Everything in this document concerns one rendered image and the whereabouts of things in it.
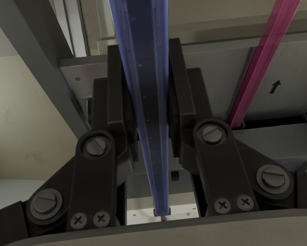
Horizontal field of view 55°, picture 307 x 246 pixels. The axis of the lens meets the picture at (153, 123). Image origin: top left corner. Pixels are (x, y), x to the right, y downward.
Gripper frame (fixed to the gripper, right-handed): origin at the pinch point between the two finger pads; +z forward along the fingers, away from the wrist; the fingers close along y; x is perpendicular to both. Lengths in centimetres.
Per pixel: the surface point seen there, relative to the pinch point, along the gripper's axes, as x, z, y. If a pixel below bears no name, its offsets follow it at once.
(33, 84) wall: -255, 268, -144
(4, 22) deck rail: -2.8, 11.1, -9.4
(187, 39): -32, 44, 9
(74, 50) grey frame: -24.4, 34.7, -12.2
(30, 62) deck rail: -7.1, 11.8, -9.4
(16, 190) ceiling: -366, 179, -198
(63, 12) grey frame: -18.6, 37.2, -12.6
